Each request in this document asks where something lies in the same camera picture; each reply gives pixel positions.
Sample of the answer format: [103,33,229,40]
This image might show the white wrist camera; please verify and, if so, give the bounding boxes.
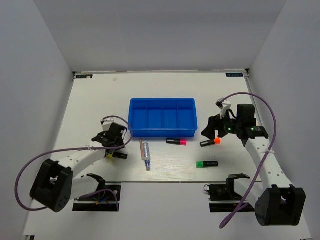
[216,98,232,119]
[101,117,115,131]

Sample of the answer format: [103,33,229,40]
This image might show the tan pencil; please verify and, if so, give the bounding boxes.
[139,138,144,161]

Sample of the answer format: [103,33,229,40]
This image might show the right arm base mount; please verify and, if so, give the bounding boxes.
[203,173,250,213]

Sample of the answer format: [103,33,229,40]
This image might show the right corner label sticker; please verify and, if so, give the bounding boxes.
[225,72,244,78]

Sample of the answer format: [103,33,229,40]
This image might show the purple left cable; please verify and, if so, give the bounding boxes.
[14,115,133,211]

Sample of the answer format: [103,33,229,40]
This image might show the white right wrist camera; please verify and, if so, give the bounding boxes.
[216,98,232,119]

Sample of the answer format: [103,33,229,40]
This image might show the blue divided plastic bin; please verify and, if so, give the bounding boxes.
[128,98,198,138]

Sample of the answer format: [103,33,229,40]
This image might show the pink cap black highlighter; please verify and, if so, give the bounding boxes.
[166,138,187,146]

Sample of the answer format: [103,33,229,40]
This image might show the corner label sticker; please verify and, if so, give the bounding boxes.
[75,74,93,79]
[225,72,244,78]

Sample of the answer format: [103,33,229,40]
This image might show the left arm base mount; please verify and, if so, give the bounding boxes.
[72,183,122,212]

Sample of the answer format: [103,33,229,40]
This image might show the purple cable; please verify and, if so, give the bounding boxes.
[14,115,133,211]
[219,92,278,230]

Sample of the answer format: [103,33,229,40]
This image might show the green cap black highlighter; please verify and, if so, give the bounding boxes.
[196,161,219,169]

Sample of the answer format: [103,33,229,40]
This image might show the pale yellow pen tube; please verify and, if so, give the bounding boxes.
[105,154,115,166]

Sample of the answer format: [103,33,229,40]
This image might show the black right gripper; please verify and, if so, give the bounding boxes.
[201,109,242,141]

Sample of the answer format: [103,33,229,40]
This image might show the yellow cap black highlighter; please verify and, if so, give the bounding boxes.
[107,152,128,160]

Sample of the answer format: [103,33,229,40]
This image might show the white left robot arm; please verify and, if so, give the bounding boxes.
[30,122,128,213]

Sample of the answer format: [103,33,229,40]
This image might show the orange cap black highlighter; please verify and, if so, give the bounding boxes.
[199,138,221,148]

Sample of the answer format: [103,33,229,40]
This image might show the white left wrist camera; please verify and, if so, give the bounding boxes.
[101,117,115,131]

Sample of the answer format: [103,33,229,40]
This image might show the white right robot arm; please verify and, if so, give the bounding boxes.
[200,101,306,226]

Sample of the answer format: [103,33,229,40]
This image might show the left corner label sticker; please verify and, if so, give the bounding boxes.
[75,74,93,79]

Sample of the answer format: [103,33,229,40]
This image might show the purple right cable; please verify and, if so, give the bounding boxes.
[219,92,278,230]

